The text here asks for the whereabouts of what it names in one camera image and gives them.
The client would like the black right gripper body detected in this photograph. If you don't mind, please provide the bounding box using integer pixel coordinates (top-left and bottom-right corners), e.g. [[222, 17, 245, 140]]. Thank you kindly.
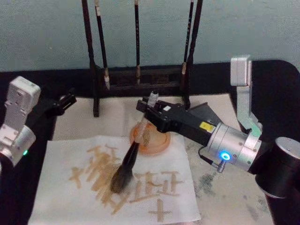
[[144, 100, 223, 148]]

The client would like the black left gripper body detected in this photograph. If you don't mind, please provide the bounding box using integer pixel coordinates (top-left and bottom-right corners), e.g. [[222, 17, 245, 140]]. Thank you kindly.
[[28, 97, 61, 125]]

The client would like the large dark-bristled calligraphy brush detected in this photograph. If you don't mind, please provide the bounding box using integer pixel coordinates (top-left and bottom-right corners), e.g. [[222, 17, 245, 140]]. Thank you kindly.
[[109, 90, 160, 194]]

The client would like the dark wooden brush rack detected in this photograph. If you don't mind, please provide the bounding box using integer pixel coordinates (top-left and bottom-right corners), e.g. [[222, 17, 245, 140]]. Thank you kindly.
[[81, 0, 204, 118]]

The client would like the round orange ceramic dish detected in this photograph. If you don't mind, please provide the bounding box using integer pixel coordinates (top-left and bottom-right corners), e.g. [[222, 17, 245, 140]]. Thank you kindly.
[[130, 121, 171, 156]]

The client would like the hanging dark calligraphy brush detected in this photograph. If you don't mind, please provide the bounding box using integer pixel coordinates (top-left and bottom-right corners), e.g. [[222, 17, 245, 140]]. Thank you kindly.
[[93, 0, 111, 90], [134, 0, 142, 85], [180, 0, 195, 94]]

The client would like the beige stained felt mat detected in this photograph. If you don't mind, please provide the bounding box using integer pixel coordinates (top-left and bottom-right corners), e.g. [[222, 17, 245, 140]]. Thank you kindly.
[[51, 93, 275, 225]]

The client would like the white paper with brown strokes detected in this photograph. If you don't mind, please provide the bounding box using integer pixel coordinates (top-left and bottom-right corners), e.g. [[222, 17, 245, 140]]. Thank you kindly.
[[28, 135, 202, 225]]

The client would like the black table cloth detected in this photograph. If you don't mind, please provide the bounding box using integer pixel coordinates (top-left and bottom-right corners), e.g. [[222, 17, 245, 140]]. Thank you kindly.
[[0, 60, 300, 225]]

